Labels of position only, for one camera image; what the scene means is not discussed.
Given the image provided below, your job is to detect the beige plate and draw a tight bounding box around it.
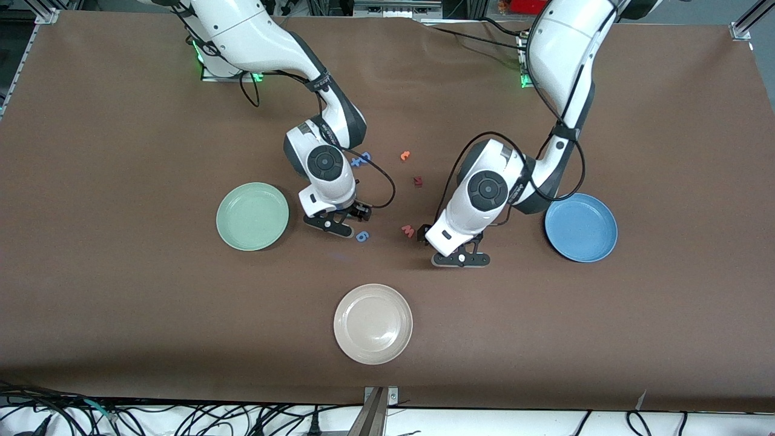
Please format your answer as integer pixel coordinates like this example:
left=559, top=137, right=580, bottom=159
left=333, top=283, right=414, bottom=365

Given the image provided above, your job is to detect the pale green plate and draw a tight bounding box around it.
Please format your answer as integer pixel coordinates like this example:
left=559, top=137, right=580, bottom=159
left=216, top=182, right=290, bottom=252

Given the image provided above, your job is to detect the blue plate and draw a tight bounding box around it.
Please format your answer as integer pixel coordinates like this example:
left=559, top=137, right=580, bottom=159
left=544, top=193, right=619, bottom=263

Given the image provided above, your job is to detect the aluminium beam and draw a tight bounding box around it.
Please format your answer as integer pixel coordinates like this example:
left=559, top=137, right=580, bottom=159
left=347, top=388, right=388, bottom=436

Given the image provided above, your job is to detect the grey equipment box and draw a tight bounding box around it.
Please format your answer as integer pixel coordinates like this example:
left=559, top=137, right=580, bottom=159
left=353, top=0, right=444, bottom=20

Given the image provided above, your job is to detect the brown table cover sheet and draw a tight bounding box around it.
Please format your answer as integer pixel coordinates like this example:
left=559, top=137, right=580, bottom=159
left=0, top=9, right=775, bottom=414

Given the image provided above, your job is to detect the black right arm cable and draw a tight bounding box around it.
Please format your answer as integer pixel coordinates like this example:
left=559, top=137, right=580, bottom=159
left=239, top=71, right=397, bottom=210

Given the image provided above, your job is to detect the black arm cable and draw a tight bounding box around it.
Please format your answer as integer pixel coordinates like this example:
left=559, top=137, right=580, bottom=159
left=239, top=71, right=397, bottom=210
left=435, top=12, right=587, bottom=226

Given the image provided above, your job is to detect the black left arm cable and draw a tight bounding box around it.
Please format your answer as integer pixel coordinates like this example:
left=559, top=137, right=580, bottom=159
left=435, top=12, right=587, bottom=226

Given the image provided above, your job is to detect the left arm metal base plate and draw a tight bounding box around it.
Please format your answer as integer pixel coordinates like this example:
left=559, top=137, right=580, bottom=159
left=519, top=36, right=536, bottom=89

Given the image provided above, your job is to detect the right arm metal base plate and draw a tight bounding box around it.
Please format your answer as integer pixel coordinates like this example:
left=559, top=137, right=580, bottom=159
left=201, top=61, right=264, bottom=82

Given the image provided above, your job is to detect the black base cable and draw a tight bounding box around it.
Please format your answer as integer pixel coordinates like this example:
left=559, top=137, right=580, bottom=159
left=421, top=23, right=533, bottom=55
left=478, top=17, right=533, bottom=43

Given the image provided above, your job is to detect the teal floor cable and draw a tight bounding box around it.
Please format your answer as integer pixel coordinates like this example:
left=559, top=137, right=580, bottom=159
left=82, top=398, right=119, bottom=423

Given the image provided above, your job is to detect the aluminium table rail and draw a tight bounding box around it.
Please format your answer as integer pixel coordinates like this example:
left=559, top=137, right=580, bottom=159
left=0, top=6, right=61, bottom=119

